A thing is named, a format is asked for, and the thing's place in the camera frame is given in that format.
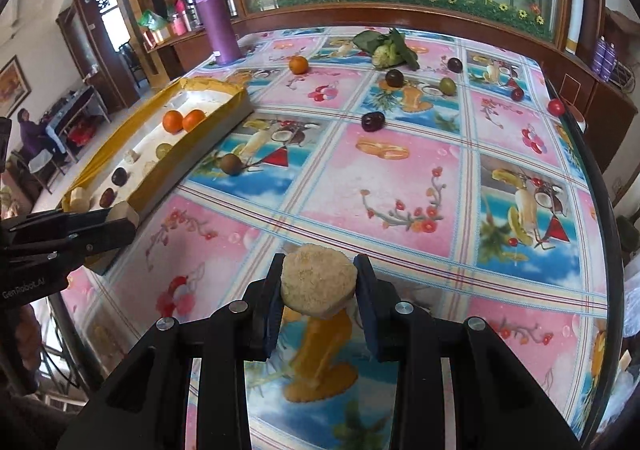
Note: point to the small orange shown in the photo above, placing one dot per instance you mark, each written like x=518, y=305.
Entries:
x=298, y=64

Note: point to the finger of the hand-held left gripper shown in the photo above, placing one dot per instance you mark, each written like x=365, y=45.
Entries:
x=50, y=225
x=100, y=240

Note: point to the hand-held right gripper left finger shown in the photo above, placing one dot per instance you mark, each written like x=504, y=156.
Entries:
x=272, y=330

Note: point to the cluttered side table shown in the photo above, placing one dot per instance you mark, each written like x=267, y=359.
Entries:
x=75, y=114

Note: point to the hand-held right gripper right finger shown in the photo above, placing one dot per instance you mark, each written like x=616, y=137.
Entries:
x=372, y=325

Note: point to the wooden chair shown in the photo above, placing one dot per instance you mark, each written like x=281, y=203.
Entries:
x=37, y=167

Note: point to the dark red round fruit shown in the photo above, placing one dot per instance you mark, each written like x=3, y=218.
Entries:
x=517, y=93

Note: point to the red cherry tomato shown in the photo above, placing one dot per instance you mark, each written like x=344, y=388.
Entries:
x=555, y=106

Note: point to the red date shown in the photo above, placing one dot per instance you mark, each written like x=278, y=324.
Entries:
x=106, y=198

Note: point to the purple thermos bottle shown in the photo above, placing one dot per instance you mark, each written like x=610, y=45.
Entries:
x=220, y=24

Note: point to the dark metal flask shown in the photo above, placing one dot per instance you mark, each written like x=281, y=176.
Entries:
x=190, y=7

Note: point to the printed fruit tablecloth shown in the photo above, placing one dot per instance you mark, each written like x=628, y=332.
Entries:
x=350, y=180

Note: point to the green leafy vegetable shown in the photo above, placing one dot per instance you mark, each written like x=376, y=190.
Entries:
x=385, y=52

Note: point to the framed wall picture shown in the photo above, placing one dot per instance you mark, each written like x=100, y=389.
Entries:
x=12, y=84

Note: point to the yellow cardboard tray box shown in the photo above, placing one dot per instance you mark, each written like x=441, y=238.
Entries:
x=200, y=149

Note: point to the pink cup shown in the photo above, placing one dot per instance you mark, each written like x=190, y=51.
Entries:
x=178, y=23

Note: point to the brown kiwi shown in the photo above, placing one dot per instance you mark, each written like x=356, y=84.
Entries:
x=231, y=163

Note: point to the dark purple plum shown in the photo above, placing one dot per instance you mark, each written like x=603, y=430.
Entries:
x=119, y=175
x=394, y=77
x=374, y=121
x=454, y=64

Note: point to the green package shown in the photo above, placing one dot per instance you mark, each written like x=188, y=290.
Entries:
x=150, y=19

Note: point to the green round fruit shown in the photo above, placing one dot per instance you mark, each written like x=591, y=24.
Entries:
x=446, y=85

